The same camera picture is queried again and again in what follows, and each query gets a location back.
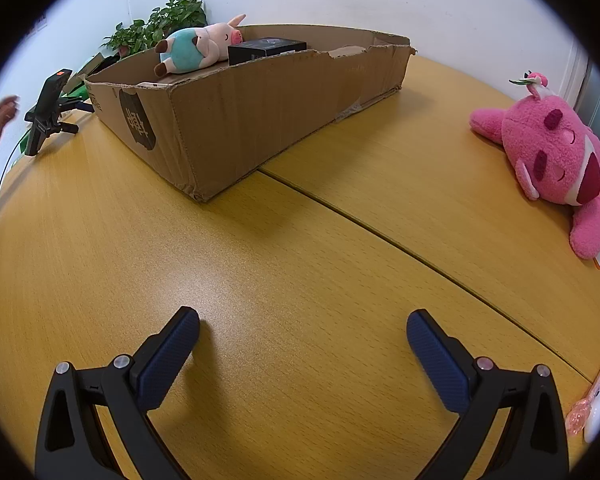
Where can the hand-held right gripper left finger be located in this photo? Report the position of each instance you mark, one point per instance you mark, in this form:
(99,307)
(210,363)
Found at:
(165,365)

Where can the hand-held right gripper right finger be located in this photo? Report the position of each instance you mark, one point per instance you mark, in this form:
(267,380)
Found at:
(440,365)

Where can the brown cardboard box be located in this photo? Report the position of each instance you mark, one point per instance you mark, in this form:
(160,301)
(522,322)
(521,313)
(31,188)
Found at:
(220,125)

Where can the wooden desktop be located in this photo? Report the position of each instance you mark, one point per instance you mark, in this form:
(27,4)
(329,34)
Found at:
(300,270)

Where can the pink translucent spoon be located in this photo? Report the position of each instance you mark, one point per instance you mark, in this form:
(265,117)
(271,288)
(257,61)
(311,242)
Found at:
(577,415)

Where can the small white object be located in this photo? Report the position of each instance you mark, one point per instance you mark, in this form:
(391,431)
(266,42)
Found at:
(599,410)

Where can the pink bear plush toy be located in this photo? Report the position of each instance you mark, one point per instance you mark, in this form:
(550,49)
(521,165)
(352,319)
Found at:
(545,145)

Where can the black device with orange top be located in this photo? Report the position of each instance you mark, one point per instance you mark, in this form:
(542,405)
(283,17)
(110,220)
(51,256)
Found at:
(45,105)

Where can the green packet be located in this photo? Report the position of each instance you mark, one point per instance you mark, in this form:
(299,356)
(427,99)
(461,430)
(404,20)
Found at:
(77,89)

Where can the pig plush toy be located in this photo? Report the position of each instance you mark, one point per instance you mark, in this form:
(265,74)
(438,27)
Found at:
(190,50)

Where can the small black box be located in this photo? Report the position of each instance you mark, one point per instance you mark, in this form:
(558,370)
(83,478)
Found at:
(260,52)

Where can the green potted plant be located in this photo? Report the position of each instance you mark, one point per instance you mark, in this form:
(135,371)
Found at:
(175,17)

